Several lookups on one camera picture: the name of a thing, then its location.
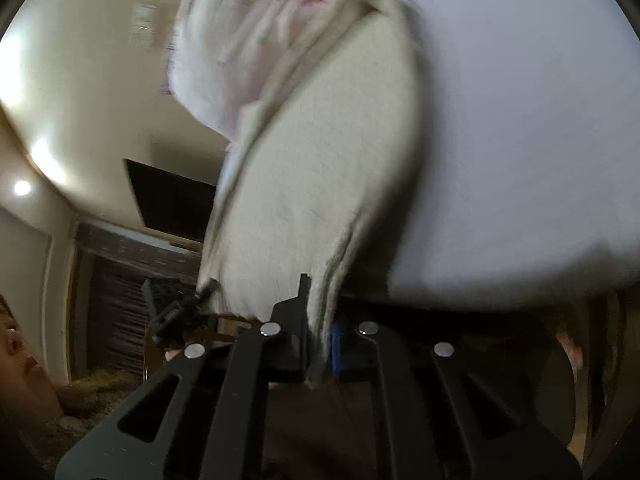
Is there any person's face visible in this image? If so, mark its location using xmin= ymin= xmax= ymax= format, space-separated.
xmin=0 ymin=298 xmax=63 ymax=428

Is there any pink floral pillow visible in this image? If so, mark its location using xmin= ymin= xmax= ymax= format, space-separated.
xmin=166 ymin=0 xmax=334 ymax=142

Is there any black wall television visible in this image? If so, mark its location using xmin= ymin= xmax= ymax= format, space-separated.
xmin=124 ymin=159 xmax=216 ymax=243

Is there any white wall switch plate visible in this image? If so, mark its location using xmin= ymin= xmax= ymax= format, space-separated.
xmin=129 ymin=3 xmax=157 ymax=49

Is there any beige knit sweater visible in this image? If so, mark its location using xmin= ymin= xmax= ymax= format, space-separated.
xmin=198 ymin=0 xmax=422 ymax=382

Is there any lavender bed sheet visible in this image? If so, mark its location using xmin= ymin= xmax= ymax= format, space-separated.
xmin=388 ymin=0 xmax=639 ymax=307

